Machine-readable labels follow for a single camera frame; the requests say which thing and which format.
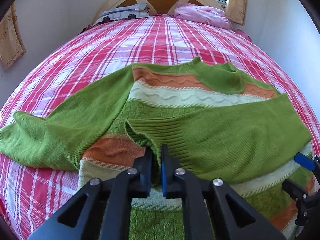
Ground blue white folded pillow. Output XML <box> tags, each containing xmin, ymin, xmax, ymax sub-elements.
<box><xmin>94</xmin><ymin>3</ymin><xmax>150</xmax><ymax>24</ymax></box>

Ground yellow curtain left window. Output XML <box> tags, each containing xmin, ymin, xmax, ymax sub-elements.
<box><xmin>0</xmin><ymin>2</ymin><xmax>26</xmax><ymax>69</ymax></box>

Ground pink cloth beside bed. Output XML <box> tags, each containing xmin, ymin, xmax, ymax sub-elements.
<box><xmin>235</xmin><ymin>29</ymin><xmax>252</xmax><ymax>42</ymax></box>

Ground green orange striped knit sweater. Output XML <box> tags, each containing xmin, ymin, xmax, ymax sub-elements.
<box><xmin>0</xmin><ymin>56</ymin><xmax>317</xmax><ymax>240</ymax></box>

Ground yellow curtain right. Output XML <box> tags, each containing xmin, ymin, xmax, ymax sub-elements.
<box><xmin>225</xmin><ymin>0</ymin><xmax>247</xmax><ymax>26</ymax></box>

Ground pink floral pillow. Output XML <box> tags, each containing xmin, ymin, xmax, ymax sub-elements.
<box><xmin>174</xmin><ymin>3</ymin><xmax>232</xmax><ymax>29</ymax></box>

